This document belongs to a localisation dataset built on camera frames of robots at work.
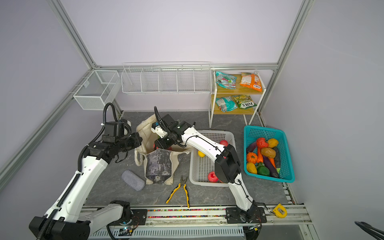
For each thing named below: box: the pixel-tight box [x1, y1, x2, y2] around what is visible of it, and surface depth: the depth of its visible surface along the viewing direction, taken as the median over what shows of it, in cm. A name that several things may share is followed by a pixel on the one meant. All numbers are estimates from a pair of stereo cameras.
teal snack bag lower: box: [215, 96, 238, 113], surface depth 101 cm
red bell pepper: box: [256, 137, 269, 152], surface depth 93 cm
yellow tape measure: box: [273, 203, 288, 218], surface depth 75 cm
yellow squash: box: [246, 162, 258, 175], surface depth 86 cm
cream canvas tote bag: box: [134, 114, 193, 185], surface depth 77 cm
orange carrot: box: [256, 147, 277, 169], surface depth 92 cm
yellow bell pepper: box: [267, 138, 279, 148], surface depth 96 cm
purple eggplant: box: [246, 142, 279, 178], surface depth 90 cm
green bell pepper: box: [256, 162, 270, 176], surface depth 86 cm
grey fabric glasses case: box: [121, 169, 146, 192], surface depth 85 cm
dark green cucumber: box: [273, 146, 281, 174], surface depth 91 cm
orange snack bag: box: [239, 72, 263, 92], surface depth 88 cm
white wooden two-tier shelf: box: [208, 70, 267, 128], surface depth 93 cm
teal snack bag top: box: [215, 71, 237, 90], surface depth 86 cm
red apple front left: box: [207, 171, 219, 183], surface depth 83 cm
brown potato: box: [260, 147, 277, 159], surface depth 91 cm
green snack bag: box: [232, 94, 257, 110], surface depth 103 cm
